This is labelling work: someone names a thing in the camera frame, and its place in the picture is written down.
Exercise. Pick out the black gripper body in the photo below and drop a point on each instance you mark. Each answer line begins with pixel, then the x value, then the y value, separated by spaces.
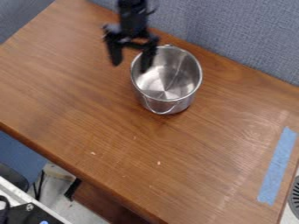
pixel 129 31

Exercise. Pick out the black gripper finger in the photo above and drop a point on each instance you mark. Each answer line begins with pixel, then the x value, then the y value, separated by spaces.
pixel 115 51
pixel 148 52

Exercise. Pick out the stainless steel pot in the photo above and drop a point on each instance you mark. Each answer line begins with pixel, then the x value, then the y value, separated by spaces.
pixel 167 86

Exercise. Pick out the black round chair base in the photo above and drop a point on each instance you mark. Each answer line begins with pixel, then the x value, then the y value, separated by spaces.
pixel 12 176

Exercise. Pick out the blue tape strip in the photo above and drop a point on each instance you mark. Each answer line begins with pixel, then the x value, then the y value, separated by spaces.
pixel 276 168

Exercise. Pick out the dark fan grille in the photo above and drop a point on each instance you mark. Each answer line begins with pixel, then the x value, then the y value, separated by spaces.
pixel 293 198

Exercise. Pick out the black device bottom left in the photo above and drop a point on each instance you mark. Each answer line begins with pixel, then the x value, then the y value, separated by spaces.
pixel 24 214

